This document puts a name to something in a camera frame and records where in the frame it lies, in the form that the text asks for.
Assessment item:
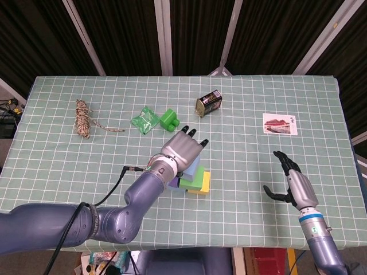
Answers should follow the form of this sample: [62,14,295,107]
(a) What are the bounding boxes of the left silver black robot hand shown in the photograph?
[160,124,209,176]

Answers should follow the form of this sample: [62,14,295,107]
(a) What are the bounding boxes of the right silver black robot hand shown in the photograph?
[263,151,319,212]

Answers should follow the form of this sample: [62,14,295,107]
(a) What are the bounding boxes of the green foam cube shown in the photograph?
[179,166,206,190]

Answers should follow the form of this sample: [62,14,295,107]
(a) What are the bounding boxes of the yellow foam cube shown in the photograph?
[188,171,212,195]

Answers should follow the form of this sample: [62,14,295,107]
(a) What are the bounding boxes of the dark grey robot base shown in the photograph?
[137,248,233,275]

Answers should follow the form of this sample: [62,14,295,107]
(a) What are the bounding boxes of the green plastic building brick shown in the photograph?
[159,108,181,132]

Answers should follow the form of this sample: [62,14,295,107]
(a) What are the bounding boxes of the green foil sachet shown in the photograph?
[131,106,160,135]

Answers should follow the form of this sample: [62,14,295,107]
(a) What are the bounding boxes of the black luncheon meat tin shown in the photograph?
[196,89,222,118]

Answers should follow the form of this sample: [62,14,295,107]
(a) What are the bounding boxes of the postcard with red building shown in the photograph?
[262,112,298,136]

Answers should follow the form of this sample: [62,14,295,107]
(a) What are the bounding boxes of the red box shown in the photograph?
[253,247,287,275]

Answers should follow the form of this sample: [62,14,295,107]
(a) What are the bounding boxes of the green checked tablecloth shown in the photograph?
[5,74,367,253]

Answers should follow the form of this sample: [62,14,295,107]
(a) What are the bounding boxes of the colourful printed bag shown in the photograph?
[89,251,130,274]

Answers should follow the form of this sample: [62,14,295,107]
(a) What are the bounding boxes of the black equipment box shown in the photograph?
[0,113,18,139]

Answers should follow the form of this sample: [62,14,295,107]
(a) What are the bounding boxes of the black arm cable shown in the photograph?
[42,165,144,275]

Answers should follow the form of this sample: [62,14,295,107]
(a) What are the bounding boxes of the white metal frame post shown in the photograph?
[62,0,107,76]
[0,77,28,105]
[208,0,244,76]
[294,0,355,75]
[351,133,367,147]
[154,0,174,76]

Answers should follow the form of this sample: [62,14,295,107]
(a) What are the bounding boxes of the braided rope bundle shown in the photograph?
[75,99,126,140]

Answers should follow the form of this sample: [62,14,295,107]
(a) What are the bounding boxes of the cables with yellow plugs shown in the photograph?
[0,99,24,115]

